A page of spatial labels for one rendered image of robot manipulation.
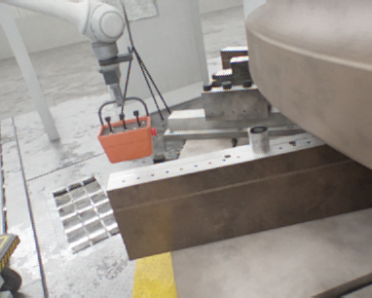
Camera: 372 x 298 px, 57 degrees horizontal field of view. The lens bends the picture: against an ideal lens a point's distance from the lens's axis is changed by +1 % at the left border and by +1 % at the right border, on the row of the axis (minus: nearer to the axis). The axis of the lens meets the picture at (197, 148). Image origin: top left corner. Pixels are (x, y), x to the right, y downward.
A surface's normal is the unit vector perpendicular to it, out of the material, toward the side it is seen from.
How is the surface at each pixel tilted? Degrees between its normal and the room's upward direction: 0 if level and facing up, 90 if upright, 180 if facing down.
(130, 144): 97
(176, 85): 90
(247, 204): 90
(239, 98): 90
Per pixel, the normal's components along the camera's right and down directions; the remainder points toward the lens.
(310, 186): 0.13, 0.42
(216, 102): -0.26, 0.47
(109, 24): 0.56, 0.35
